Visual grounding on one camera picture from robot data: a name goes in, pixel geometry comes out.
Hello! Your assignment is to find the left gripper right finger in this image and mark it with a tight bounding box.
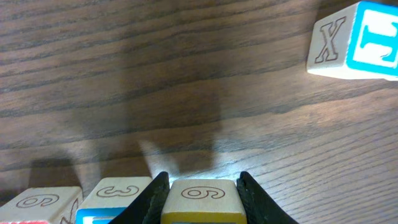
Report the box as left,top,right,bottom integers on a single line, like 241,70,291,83
236,171,298,224

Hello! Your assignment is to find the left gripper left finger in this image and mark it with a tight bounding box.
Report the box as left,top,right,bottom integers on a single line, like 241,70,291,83
109,171,170,224

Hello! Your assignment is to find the yellow block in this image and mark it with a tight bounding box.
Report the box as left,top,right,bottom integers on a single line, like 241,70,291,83
160,179,248,224

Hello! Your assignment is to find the blue P block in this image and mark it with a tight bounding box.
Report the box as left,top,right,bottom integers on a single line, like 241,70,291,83
76,177,152,224

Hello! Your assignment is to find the red I block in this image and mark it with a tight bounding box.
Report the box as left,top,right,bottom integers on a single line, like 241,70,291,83
1,186,83,224

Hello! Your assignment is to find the blue T block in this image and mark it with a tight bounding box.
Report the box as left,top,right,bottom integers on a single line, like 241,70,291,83
306,1,397,81

